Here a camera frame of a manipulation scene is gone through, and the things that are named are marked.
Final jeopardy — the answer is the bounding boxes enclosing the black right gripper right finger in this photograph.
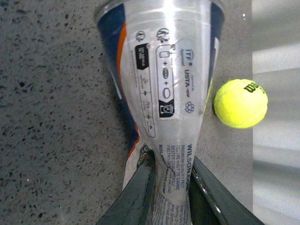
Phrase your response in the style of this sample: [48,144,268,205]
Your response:
[189,157,263,225]

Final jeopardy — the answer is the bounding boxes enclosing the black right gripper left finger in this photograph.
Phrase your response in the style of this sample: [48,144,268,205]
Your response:
[97,151,156,225]

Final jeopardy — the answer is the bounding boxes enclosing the clear plastic tennis ball can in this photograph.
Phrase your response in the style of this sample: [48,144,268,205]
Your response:
[94,0,225,225]

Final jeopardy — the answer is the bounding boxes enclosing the yellow tennis ball with logo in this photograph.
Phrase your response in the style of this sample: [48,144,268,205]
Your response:
[214,79,268,129]

